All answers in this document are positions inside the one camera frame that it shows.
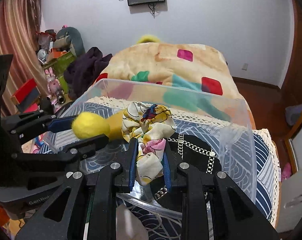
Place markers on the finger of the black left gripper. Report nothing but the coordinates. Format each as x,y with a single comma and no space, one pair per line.
79,150
23,127

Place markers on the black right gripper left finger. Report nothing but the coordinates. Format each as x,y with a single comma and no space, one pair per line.
85,205

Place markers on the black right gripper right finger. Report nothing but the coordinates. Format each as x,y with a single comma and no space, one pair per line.
213,200

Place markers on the yellow felt ball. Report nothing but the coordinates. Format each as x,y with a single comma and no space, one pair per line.
87,125

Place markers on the floral fabric scrunchie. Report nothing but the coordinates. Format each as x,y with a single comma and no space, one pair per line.
151,126

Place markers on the pink bunny toy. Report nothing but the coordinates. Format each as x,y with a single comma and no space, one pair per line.
53,84

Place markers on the navy patterned tablecloth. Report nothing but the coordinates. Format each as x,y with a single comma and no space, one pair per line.
248,156

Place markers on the green cardboard box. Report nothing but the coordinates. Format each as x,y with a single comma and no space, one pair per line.
59,65

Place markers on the dark purple garment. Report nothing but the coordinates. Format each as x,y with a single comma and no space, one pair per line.
82,72

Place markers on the clear plastic storage box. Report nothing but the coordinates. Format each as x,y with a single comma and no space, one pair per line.
122,88

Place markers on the striped pink curtain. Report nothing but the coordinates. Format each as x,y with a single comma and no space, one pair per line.
19,30

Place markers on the grey plush dinosaur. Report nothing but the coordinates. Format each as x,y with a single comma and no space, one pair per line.
69,38

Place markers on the colourful fleece blanket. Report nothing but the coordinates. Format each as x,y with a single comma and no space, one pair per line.
191,66

